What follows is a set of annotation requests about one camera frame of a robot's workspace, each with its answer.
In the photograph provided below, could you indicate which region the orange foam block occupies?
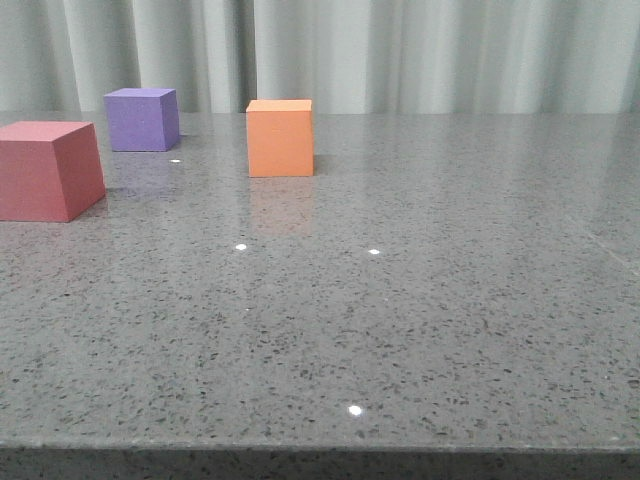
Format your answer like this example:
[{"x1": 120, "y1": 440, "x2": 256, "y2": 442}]
[{"x1": 246, "y1": 99, "x2": 314, "y2": 177}]

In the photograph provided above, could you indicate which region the grey-green pleated curtain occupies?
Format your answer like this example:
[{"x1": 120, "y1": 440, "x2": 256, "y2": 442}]
[{"x1": 1, "y1": 1, "x2": 639, "y2": 114}]

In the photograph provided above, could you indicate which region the red foam block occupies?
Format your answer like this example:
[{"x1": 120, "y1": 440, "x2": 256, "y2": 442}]
[{"x1": 1, "y1": 121, "x2": 106, "y2": 222}]

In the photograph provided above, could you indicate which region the purple foam block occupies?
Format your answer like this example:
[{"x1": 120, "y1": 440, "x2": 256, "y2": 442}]
[{"x1": 103, "y1": 88, "x2": 180, "y2": 151}]

